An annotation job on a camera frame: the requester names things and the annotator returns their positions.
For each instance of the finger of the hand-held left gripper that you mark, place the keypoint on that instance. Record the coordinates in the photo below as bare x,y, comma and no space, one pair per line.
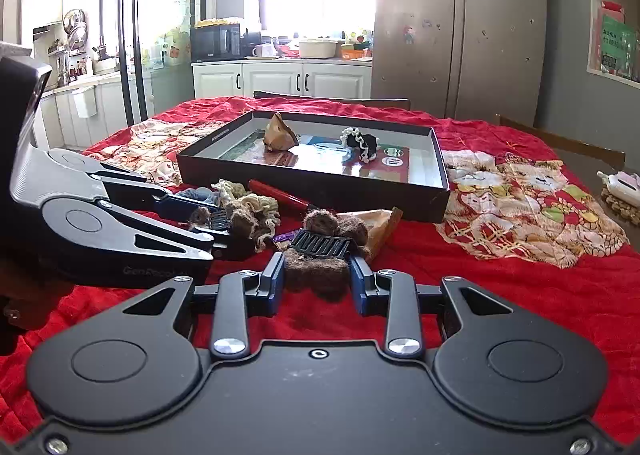
175,205
235,245

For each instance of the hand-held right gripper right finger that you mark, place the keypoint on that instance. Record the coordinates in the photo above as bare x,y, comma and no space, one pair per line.
361,287

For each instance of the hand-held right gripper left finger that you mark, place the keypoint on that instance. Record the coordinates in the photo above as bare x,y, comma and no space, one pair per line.
270,285

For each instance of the brown fuzzy bear hair clip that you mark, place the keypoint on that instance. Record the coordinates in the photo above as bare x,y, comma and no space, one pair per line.
320,270
240,222

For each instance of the cream crochet scrunchie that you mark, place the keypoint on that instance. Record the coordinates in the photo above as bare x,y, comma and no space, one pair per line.
260,202

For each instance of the purple pen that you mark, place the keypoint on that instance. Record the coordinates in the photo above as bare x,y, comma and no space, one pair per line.
284,237

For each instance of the black shallow cardboard box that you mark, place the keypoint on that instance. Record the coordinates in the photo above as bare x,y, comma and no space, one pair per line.
310,185

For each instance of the blue crochet scrunchie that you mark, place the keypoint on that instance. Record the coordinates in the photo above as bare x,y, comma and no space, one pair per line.
197,194

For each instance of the tan triangular snack packet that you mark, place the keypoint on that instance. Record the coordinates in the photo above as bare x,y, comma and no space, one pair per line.
375,225

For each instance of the red pen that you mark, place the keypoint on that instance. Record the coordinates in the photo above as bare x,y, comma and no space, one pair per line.
275,192

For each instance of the white hanging bin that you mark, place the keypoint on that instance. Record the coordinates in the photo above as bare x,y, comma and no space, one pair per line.
84,102

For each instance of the brown crumpled snack packet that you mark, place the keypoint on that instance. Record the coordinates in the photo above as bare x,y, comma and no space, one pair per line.
279,135

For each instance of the red bear-print blanket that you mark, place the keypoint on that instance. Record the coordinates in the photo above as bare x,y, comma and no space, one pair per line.
500,285

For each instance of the black white-trimmed scrunchie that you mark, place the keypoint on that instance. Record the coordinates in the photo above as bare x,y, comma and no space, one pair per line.
362,142

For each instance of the hanging steel pot lids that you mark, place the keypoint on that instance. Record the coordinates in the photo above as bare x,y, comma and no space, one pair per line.
75,30

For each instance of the white kitchen cabinet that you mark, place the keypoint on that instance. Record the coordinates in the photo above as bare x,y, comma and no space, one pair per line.
280,80

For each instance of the black microwave oven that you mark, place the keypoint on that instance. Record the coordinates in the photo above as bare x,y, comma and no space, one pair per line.
212,42

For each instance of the black-framed sliding glass door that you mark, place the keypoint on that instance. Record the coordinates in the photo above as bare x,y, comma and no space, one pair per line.
131,35

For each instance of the wooden chair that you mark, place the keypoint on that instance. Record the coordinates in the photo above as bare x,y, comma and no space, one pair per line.
330,102
565,142

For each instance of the white mug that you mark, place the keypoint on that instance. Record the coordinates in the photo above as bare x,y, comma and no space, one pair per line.
261,50

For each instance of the white lidded pot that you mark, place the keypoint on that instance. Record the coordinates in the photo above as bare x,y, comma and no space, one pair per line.
316,49

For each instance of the orange box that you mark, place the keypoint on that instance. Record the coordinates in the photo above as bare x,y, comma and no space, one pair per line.
356,54

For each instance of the woven trivet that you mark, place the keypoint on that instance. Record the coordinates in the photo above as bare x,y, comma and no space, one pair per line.
620,212

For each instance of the beige refrigerator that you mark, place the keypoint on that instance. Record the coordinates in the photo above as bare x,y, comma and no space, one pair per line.
450,25

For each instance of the white bottle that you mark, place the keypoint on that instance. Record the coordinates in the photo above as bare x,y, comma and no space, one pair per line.
622,187

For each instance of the green packet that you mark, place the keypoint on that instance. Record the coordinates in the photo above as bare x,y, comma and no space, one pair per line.
617,47

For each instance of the white wall shelf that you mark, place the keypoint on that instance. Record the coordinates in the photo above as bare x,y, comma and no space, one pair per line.
592,10

